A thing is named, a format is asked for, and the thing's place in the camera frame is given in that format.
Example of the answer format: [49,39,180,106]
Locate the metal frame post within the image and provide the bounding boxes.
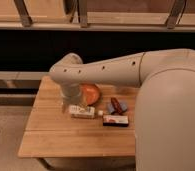
[14,0,32,27]
[78,0,88,28]
[165,0,186,29]

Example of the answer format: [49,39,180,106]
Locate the wooden table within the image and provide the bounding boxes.
[18,76,138,160]

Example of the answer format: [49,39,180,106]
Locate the left metal frame post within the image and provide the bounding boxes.
[14,0,32,27]

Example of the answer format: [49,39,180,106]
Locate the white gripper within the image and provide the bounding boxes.
[60,83,82,112]

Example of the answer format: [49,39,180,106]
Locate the small white cube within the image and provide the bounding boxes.
[98,110,104,116]

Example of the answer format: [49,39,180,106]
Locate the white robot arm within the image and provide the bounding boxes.
[49,49,195,171]

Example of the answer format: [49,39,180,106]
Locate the white rectangular box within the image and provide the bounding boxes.
[69,105,95,119]

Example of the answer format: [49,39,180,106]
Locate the middle metal frame post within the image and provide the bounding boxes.
[78,0,88,28]

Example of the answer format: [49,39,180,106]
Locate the right metal frame post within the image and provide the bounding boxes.
[165,0,186,29]

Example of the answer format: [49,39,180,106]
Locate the orange ceramic bowl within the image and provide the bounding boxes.
[81,84,101,105]

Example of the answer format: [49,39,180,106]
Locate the red and white box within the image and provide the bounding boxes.
[103,115,129,127]

